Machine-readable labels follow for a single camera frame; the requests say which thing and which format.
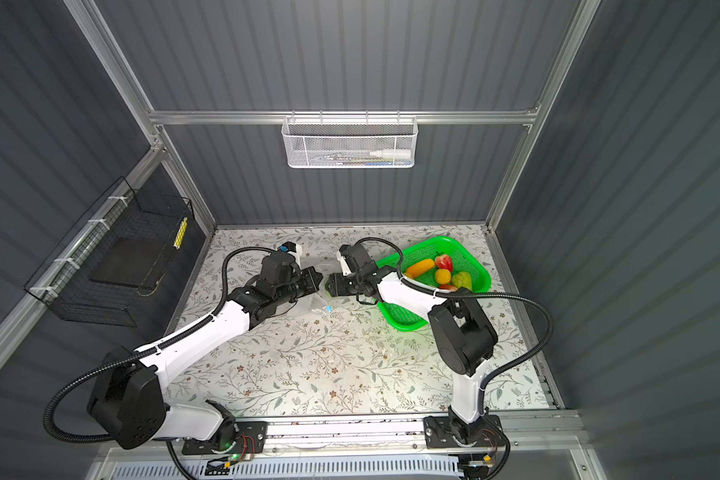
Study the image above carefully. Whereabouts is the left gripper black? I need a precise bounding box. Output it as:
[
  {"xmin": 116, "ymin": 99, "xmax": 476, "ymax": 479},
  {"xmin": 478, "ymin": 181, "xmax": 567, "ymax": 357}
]
[{"xmin": 274, "ymin": 265, "xmax": 322, "ymax": 309}]

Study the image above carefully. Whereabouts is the yellow toy lemon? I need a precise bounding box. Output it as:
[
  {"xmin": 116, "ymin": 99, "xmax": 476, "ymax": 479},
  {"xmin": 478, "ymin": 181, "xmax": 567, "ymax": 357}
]
[{"xmin": 434, "ymin": 268, "xmax": 452, "ymax": 285}]

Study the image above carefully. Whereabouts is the yellow green toy pear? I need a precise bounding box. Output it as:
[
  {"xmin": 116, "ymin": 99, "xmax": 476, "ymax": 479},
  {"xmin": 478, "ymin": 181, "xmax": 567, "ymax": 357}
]
[{"xmin": 450, "ymin": 271, "xmax": 473, "ymax": 291}]

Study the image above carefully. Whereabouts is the clear zip top bag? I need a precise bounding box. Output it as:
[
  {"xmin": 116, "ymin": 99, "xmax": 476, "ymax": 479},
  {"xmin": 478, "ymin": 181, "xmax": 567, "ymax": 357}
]
[{"xmin": 275, "ymin": 267, "xmax": 335, "ymax": 321}]

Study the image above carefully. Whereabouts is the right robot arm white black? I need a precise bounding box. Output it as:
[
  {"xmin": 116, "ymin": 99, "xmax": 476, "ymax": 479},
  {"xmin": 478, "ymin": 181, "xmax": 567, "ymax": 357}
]
[{"xmin": 326, "ymin": 243, "xmax": 498, "ymax": 446}]

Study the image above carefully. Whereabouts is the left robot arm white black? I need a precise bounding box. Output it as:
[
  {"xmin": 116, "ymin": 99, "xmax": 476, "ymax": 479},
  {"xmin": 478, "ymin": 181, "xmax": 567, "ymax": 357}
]
[{"xmin": 87, "ymin": 249, "xmax": 323, "ymax": 453}]

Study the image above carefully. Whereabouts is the red toy apple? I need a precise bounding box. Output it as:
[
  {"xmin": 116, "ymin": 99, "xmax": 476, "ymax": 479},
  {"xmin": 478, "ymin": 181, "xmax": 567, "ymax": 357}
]
[{"xmin": 434, "ymin": 254, "xmax": 454, "ymax": 272}]

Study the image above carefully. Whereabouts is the green plastic basket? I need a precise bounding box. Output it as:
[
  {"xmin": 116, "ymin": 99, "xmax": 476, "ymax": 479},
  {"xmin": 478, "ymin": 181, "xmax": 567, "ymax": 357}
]
[{"xmin": 378, "ymin": 236, "xmax": 492, "ymax": 332}]

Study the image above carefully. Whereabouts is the white bottle in basket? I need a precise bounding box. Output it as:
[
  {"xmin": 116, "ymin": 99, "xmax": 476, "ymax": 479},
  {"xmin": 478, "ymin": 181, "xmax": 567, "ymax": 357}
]
[{"xmin": 369, "ymin": 149, "xmax": 414, "ymax": 163}]

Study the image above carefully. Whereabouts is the black pad in basket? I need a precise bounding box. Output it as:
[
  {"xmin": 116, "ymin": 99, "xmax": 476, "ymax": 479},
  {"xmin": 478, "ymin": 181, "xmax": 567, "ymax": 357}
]
[{"xmin": 89, "ymin": 237, "xmax": 176, "ymax": 292}]

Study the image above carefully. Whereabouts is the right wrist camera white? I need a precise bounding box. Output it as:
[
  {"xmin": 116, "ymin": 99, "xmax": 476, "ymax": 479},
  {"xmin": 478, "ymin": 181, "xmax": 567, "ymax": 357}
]
[{"xmin": 336, "ymin": 251, "xmax": 348, "ymax": 271}]

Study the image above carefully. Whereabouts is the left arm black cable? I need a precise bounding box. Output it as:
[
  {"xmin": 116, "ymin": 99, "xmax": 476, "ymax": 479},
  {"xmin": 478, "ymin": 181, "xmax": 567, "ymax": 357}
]
[{"xmin": 41, "ymin": 245, "xmax": 283, "ymax": 480}]

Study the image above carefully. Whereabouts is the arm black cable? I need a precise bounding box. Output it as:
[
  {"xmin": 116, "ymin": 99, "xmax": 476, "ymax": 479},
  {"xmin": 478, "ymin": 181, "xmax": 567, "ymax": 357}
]
[
  {"xmin": 41, "ymin": 245, "xmax": 283, "ymax": 480},
  {"xmin": 353, "ymin": 236, "xmax": 556, "ymax": 480}
]

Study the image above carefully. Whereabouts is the white wire mesh basket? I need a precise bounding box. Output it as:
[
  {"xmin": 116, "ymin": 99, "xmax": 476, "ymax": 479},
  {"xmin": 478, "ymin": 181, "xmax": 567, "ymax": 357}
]
[{"xmin": 281, "ymin": 115, "xmax": 419, "ymax": 169}]

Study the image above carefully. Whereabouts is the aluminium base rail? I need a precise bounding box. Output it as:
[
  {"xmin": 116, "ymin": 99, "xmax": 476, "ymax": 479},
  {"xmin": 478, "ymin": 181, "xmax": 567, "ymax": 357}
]
[{"xmin": 95, "ymin": 410, "xmax": 584, "ymax": 463}]

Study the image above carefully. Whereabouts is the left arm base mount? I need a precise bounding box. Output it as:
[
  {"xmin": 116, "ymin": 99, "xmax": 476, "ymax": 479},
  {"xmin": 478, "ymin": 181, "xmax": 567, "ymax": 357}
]
[{"xmin": 181, "ymin": 421, "xmax": 269, "ymax": 458}]

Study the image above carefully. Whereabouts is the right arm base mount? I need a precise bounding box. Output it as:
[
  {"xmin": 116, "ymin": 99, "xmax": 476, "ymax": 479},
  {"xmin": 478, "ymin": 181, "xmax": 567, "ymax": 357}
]
[{"xmin": 423, "ymin": 412, "xmax": 509, "ymax": 450}]

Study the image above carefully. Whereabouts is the black wire mesh basket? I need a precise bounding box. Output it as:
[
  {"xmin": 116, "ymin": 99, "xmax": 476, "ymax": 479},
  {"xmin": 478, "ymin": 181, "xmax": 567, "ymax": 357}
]
[{"xmin": 24, "ymin": 177, "xmax": 194, "ymax": 327}]

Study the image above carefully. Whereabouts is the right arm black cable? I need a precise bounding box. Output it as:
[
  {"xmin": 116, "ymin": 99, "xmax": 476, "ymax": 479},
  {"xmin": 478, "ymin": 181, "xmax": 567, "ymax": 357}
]
[{"xmin": 353, "ymin": 236, "xmax": 556, "ymax": 480}]

